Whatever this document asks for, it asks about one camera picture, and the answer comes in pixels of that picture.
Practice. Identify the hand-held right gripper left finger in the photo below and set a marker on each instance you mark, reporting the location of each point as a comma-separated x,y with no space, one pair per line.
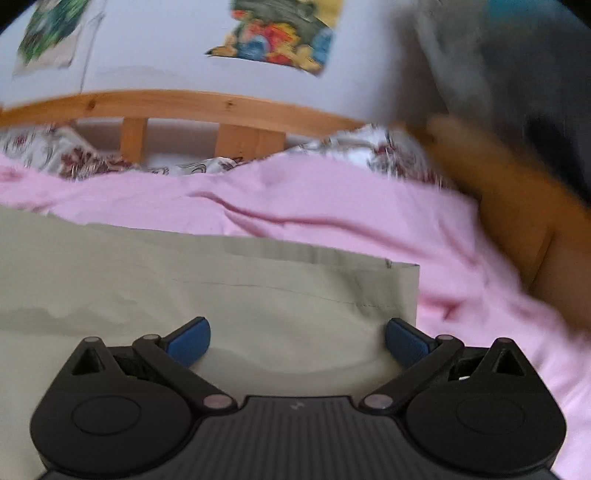
191,341

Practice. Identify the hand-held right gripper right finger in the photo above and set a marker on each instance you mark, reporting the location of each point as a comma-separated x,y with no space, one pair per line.
406,344

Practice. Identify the beige brown olive hooded jacket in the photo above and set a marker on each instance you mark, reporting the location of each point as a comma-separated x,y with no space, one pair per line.
184,286

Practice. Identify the clear plastic bag of clothes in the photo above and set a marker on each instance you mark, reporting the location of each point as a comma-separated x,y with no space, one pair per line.
517,69

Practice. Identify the pink bed sheet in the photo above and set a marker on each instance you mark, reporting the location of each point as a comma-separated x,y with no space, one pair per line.
351,217

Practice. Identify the floral patterned quilt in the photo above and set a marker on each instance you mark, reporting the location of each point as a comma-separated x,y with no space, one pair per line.
60,152

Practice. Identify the wooden bed frame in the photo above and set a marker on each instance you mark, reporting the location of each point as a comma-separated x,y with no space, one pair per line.
184,104

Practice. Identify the colourful landscape wall poster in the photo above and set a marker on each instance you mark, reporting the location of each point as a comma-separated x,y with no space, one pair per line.
281,39

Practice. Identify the green cartoon figure wall poster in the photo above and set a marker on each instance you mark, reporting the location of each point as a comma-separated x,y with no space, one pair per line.
46,34

